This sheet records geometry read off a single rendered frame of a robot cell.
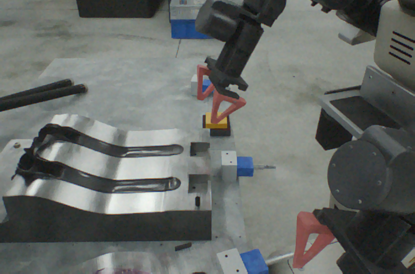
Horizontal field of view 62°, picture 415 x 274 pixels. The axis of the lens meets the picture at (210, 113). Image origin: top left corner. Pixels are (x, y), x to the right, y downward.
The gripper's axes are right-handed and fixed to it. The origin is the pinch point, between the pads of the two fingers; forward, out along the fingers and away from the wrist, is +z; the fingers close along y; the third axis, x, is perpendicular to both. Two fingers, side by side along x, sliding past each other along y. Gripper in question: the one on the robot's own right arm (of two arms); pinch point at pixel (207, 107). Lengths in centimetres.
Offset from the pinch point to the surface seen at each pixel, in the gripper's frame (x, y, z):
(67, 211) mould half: -22.2, 10.1, 23.3
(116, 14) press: 44, -387, 84
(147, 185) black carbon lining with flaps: -8.3, 7.0, 17.2
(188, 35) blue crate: 106, -290, 54
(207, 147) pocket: 5.9, -1.8, 10.9
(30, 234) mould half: -26.6, 7.5, 32.8
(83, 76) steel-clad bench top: -16, -64, 30
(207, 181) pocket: 2.9, 9.1, 12.2
